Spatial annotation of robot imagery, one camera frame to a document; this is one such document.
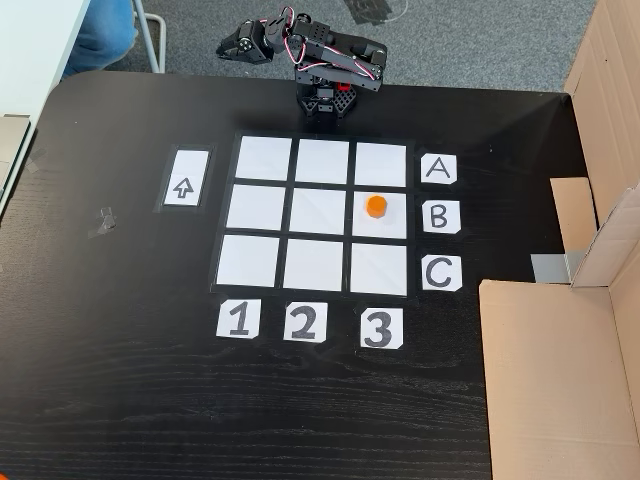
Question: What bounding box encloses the clear tape scrap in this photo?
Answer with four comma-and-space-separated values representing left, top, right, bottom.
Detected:
26, 146, 50, 175
88, 206, 118, 240

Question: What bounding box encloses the paper label number 2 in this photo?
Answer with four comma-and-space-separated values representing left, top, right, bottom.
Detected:
282, 301, 329, 344

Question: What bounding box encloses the paper label letter C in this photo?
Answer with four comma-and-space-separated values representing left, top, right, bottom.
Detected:
420, 254, 463, 292

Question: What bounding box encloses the person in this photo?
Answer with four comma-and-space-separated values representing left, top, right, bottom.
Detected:
60, 0, 139, 82

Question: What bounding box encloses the red white servo wire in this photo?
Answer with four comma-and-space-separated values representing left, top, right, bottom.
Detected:
268, 5, 382, 80

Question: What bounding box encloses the paper label letter B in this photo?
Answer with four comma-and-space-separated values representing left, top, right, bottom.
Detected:
422, 200, 463, 234

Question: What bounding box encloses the white desk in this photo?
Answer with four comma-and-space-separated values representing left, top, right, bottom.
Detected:
0, 0, 93, 222

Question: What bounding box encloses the round orange token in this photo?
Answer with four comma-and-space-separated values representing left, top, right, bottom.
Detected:
364, 194, 389, 220

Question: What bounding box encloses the paper label number 1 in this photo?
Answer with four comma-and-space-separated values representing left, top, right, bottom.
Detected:
215, 298, 261, 340

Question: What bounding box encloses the metal chair leg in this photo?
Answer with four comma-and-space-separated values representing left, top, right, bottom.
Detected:
131, 0, 168, 75

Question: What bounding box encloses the white arrow paper sheet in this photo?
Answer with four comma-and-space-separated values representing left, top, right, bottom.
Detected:
162, 149, 209, 208

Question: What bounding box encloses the brown cardboard panel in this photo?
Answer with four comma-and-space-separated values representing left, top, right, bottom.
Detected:
478, 278, 640, 480
549, 0, 640, 289

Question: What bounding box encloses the paper label letter A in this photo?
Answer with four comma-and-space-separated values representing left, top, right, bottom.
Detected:
420, 153, 459, 186

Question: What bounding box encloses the paper label number 3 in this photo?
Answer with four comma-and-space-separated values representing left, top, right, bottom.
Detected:
359, 307, 405, 350

